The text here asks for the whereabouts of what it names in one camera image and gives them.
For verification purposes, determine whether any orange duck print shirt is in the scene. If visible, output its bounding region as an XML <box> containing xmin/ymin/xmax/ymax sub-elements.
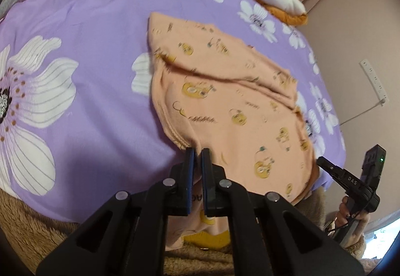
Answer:
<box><xmin>146</xmin><ymin>11</ymin><xmax>320</xmax><ymax>252</ymax></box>

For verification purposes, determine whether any person's right hand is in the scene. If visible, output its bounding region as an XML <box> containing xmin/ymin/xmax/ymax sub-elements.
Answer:
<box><xmin>335</xmin><ymin>196</ymin><xmax>370</xmax><ymax>248</ymax></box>

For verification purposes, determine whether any yellow slipper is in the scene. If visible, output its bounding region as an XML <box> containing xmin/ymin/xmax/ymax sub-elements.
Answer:
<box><xmin>183</xmin><ymin>231</ymin><xmax>231</xmax><ymax>249</ymax></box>

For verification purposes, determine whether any white power strip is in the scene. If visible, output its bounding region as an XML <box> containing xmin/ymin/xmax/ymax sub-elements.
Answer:
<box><xmin>359</xmin><ymin>59</ymin><xmax>389</xmax><ymax>106</ymax></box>

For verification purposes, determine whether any brown fluffy rug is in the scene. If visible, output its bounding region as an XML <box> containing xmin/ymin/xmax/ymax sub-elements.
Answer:
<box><xmin>0</xmin><ymin>189</ymin><xmax>329</xmax><ymax>276</ymax></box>

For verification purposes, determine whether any purple floral bed sheet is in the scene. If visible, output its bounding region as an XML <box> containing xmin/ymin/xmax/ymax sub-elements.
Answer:
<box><xmin>1</xmin><ymin>0</ymin><xmax>346</xmax><ymax>223</ymax></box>

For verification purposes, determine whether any white power cable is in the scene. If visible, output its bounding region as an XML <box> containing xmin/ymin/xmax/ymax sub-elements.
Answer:
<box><xmin>338</xmin><ymin>100</ymin><xmax>387</xmax><ymax>127</ymax></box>

